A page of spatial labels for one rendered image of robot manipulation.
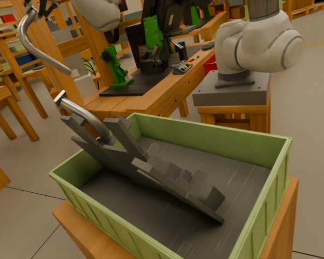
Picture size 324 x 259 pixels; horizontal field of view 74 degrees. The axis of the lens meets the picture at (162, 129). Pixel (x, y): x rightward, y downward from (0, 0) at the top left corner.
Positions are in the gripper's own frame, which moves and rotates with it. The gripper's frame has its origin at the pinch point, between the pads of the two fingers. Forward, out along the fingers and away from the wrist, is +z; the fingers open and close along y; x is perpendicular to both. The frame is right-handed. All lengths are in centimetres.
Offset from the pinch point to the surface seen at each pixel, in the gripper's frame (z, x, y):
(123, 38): 854, -778, -210
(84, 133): -32, 41, -31
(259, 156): -58, 29, -73
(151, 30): 22, -65, -53
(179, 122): -34, 21, -59
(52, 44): 42.6, -18.2, -9.7
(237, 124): -33, -1, -94
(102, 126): -33, 37, -34
